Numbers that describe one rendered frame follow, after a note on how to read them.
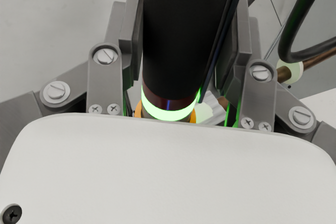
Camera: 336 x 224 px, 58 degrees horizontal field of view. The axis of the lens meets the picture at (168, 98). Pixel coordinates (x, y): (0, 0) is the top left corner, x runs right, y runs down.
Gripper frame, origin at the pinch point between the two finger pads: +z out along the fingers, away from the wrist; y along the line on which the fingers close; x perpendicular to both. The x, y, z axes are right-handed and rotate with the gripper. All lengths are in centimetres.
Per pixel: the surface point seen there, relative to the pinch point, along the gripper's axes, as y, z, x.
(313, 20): 71, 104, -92
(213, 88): 13, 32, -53
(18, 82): -94, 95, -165
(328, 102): 34, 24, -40
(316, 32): 71, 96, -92
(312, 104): 32, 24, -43
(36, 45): -92, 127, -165
